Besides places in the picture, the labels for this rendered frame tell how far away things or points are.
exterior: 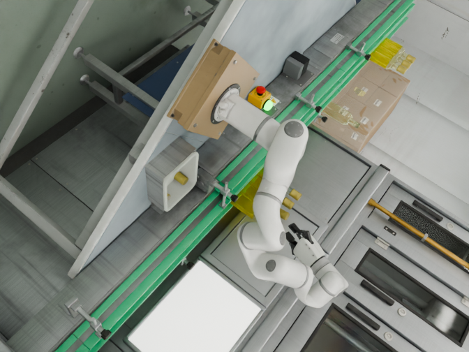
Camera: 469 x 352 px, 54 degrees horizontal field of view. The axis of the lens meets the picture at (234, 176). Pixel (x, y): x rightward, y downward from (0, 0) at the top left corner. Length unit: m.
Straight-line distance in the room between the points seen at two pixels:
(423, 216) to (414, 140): 4.57
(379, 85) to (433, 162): 1.34
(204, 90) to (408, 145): 5.47
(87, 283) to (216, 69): 0.84
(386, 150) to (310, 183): 4.39
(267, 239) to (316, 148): 1.06
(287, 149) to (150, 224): 0.65
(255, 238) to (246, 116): 0.39
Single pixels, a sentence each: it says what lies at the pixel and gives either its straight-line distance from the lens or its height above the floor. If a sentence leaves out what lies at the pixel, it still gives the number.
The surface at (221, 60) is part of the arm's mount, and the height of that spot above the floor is 0.81.
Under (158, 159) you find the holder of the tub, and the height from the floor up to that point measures 0.77.
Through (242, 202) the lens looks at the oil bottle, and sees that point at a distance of 1.85.
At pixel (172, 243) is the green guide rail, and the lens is 1.74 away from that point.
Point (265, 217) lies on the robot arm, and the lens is 1.34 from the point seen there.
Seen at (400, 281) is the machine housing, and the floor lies 1.69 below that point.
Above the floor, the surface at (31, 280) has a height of 0.55.
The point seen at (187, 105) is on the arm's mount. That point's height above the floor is 0.79.
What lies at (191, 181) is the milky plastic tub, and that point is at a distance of 1.75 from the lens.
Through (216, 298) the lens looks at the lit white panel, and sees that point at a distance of 1.84.
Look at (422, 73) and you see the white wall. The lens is 7.87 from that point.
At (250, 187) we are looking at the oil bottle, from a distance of 1.89.
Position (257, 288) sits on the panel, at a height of 1.25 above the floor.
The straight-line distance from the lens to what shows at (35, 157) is 2.25.
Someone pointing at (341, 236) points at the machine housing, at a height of 1.39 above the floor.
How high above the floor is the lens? 1.41
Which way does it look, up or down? 15 degrees down
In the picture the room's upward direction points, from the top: 126 degrees clockwise
